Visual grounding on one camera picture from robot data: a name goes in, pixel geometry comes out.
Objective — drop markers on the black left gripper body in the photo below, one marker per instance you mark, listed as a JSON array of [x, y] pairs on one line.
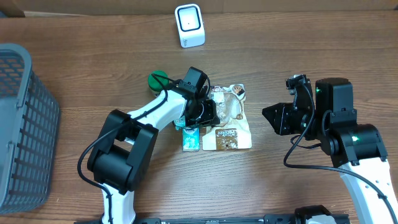
[[204, 114]]

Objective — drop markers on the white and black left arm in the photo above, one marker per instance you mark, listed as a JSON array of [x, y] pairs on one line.
[[117, 161]]

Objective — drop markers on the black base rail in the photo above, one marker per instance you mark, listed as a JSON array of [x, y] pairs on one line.
[[303, 215]]

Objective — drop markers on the brown snack pouch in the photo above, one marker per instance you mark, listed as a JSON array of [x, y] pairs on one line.
[[233, 131]]

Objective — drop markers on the green lid jar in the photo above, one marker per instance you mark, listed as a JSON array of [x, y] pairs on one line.
[[155, 79]]

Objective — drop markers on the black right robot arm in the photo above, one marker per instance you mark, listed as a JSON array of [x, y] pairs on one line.
[[326, 113]]

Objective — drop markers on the grey plastic mesh basket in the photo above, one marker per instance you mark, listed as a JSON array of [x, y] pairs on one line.
[[30, 119]]

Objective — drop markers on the teal Kleenex tissue pack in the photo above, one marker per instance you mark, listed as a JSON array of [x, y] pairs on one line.
[[191, 140]]

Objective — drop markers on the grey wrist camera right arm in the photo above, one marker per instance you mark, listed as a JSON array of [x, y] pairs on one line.
[[296, 80]]

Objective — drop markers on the white barcode scanner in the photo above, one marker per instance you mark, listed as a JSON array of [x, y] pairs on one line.
[[190, 25]]

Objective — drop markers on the teal wet wipes pack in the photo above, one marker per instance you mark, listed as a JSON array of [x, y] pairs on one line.
[[179, 123]]

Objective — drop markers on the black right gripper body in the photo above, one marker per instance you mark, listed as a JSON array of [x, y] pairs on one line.
[[300, 121]]

